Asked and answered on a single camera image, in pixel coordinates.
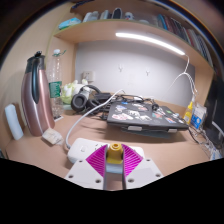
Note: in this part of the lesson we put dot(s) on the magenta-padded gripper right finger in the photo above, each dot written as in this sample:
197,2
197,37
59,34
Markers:
143,171

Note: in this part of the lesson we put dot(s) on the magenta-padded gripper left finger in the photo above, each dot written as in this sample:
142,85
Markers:
83,171

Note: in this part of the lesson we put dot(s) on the yellow charger block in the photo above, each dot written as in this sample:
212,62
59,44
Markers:
115,155

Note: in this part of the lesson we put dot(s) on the grey laptop stand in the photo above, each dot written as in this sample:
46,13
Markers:
150,133

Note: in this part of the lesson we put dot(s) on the small white wrapped packet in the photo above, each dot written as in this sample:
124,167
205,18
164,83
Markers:
51,136

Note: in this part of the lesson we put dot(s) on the black laptop with stickers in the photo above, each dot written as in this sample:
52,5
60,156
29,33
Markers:
143,115

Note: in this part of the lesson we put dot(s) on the black over-ear headphones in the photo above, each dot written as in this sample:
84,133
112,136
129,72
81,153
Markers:
79,101

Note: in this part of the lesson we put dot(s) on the small yellow bottle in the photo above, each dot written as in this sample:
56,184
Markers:
188,113

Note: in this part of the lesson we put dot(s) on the blue and white box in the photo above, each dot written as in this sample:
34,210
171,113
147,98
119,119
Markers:
198,116

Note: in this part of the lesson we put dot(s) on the white rounded cylinder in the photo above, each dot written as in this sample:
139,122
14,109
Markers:
14,121

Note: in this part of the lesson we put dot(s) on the pink thermos jug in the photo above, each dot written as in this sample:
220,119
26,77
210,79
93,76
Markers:
36,100

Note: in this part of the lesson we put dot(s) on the clear plastic water bottle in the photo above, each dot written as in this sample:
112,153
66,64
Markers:
56,86

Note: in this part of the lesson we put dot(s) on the black monitor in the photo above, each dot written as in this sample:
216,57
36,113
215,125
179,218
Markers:
215,110

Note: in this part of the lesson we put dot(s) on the white light bar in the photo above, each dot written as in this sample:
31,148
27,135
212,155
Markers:
150,40

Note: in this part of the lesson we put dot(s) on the wooden shelf unit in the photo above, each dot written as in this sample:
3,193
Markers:
100,30

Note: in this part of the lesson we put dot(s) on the white wall socket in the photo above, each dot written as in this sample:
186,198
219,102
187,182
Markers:
88,76

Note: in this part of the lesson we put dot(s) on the white wall hook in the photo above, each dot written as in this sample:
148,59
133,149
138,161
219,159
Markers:
147,72
121,69

